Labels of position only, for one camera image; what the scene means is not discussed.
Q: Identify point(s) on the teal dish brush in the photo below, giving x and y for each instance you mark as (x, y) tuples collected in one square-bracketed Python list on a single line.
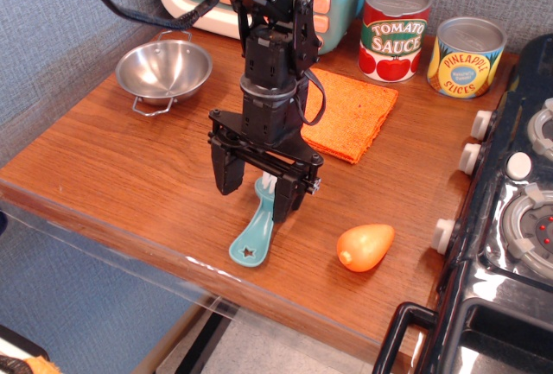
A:
[(252, 245)]

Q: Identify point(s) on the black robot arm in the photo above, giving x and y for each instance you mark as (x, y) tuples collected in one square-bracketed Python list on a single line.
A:
[(279, 46)]

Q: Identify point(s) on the steel bowl with handles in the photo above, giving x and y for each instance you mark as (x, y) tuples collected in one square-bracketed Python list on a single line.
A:
[(162, 73)]

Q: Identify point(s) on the orange plastic toy carrot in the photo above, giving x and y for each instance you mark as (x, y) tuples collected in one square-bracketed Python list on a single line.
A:
[(361, 248)]

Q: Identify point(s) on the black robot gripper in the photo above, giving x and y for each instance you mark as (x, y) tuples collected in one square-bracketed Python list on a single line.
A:
[(267, 133)]

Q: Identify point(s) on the tomato sauce can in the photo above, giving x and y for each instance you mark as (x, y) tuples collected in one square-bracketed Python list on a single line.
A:
[(392, 37)]

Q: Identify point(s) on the black toy stove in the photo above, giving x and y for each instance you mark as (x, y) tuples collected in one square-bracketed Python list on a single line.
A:
[(494, 310)]

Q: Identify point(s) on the orange folded cloth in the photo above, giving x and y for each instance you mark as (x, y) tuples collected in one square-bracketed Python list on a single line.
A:
[(355, 112)]

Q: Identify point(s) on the pineapple slices can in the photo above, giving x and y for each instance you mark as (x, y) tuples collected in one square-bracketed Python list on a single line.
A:
[(465, 56)]

